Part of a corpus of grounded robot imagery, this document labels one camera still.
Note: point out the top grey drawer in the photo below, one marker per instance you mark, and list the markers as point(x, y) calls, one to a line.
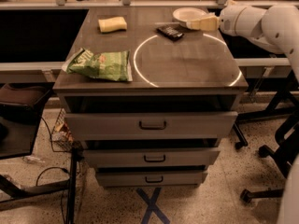
point(146, 126)

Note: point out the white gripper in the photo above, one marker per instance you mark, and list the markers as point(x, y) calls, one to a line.
point(229, 20)

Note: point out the middle grey drawer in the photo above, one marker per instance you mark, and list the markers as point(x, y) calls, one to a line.
point(155, 157)

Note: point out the yellow sponge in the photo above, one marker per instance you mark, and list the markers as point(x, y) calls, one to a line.
point(112, 24)

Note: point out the bottom grey drawer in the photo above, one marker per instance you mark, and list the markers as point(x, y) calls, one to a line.
point(135, 179)

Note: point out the wire basket with items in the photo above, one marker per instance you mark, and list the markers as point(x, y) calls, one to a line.
point(60, 134)

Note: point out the grey drawer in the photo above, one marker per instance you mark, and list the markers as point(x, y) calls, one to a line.
point(135, 179)
point(155, 157)
point(146, 126)

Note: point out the dark chair left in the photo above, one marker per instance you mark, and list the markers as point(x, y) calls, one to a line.
point(21, 108)

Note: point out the white bowl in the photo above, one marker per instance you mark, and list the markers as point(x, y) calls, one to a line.
point(185, 15)

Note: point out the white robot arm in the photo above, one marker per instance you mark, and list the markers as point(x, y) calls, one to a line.
point(276, 30)

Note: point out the grey drawer cabinet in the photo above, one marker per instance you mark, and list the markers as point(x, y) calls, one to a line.
point(195, 74)

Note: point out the green jalapeno chip bag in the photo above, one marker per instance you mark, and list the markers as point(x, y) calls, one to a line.
point(112, 66)

